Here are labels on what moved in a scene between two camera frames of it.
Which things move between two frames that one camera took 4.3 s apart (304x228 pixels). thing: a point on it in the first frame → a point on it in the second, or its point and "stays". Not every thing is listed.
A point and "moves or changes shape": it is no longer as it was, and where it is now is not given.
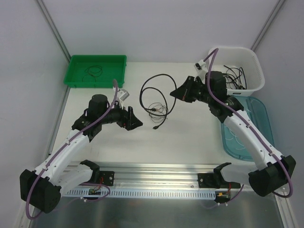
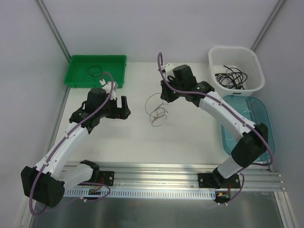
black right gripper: [190, 88] → [166, 91]
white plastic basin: [242, 69] stays
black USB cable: [167, 112] moves or changes shape
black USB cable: [239, 77] moves or changes shape
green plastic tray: [96, 71] stays
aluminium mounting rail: [150, 175] stays
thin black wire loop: [94, 71] stays
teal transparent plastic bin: [255, 109] stays
